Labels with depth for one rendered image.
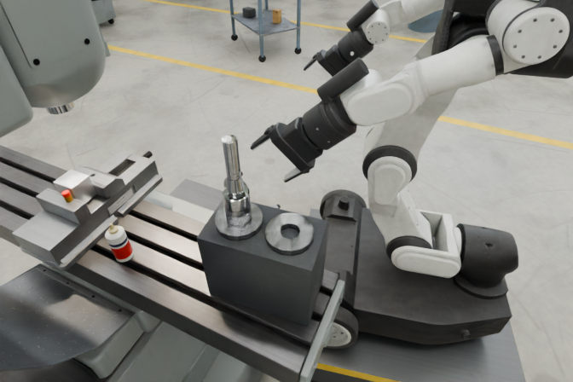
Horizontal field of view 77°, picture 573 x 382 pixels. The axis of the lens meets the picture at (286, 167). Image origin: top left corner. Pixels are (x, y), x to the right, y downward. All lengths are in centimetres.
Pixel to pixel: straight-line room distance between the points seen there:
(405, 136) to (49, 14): 77
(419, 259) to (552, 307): 115
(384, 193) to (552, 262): 158
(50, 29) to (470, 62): 64
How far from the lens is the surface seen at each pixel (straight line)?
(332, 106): 68
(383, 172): 98
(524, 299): 223
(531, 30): 63
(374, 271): 133
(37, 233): 101
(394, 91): 63
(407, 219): 116
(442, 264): 124
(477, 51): 66
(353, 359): 136
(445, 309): 132
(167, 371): 128
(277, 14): 435
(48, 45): 68
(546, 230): 264
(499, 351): 152
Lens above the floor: 163
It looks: 39 degrees down
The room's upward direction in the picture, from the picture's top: straight up
